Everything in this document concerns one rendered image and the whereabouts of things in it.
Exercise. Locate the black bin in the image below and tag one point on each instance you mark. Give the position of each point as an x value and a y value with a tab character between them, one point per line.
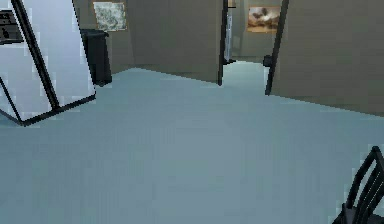
97	55

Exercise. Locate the black chair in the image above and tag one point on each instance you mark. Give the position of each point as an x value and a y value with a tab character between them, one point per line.
365	196

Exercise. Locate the white fridge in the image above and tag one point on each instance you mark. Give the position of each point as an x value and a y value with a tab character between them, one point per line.
63	56

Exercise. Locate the grey-green framed picture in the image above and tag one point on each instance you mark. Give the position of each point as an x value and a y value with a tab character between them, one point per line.
110	16

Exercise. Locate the black room door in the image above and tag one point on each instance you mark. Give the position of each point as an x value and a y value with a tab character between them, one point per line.
228	36

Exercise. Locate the orange-brown framed picture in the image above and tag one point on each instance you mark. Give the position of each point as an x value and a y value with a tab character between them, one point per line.
263	19

